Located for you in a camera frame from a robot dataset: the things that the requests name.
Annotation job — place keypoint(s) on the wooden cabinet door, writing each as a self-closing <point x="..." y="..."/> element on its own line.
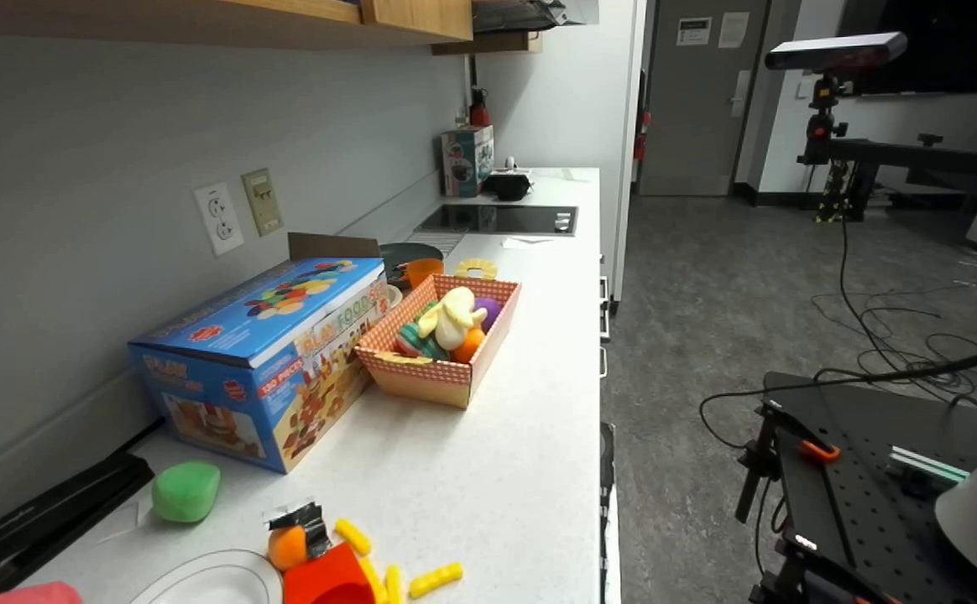
<point x="430" y="17"/>

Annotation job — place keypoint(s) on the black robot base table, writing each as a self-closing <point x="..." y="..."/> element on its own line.
<point x="861" y="474"/>

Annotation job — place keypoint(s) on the purple toy eggplant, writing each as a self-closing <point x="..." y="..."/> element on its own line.
<point x="492" y="306"/>

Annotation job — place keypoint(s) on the orange toy fruit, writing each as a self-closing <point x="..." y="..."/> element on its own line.
<point x="468" y="345"/>

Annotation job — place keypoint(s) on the yellow plush banana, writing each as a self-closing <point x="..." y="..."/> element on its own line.
<point x="452" y="316"/>

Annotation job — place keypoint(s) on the red checkered cardboard basket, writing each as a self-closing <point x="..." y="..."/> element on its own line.
<point x="436" y="381"/>

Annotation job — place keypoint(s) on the orange plastic cup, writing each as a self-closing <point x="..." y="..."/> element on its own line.
<point x="422" y="270"/>

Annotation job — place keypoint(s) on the green toy vegetable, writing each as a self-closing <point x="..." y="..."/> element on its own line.
<point x="419" y="342"/>

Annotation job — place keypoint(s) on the black induction cooktop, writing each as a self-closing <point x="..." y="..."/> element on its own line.
<point x="506" y="220"/>

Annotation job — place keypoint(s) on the dark grey round tray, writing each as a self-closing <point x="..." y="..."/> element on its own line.
<point x="398" y="254"/>

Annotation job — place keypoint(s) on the black bowl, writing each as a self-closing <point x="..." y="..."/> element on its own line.
<point x="510" y="184"/>

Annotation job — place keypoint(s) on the colourful carton by stove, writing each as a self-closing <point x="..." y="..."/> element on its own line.
<point x="466" y="159"/>

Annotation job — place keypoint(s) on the blue toy food box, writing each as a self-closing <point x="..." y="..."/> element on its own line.
<point x="270" y="367"/>

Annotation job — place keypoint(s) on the yellow toy fries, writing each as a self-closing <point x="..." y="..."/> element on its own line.
<point x="393" y="581"/>

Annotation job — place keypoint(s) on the orange and black toy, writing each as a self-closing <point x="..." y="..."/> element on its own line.
<point x="296" y="539"/>

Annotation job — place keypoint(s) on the red toy fries holder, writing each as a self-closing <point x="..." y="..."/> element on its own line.
<point x="332" y="577"/>

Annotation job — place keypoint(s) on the green toy food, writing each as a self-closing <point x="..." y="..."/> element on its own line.
<point x="185" y="492"/>

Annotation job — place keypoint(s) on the pink folded cloth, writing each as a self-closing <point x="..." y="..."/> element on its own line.
<point x="43" y="596"/>

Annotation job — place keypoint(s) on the beige wall plate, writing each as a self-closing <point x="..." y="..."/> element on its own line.
<point x="263" y="198"/>

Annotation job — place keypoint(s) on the white wall outlet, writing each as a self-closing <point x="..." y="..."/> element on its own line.
<point x="219" y="216"/>

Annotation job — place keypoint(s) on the black camera on boom stand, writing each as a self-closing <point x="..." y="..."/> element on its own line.
<point x="854" y="162"/>

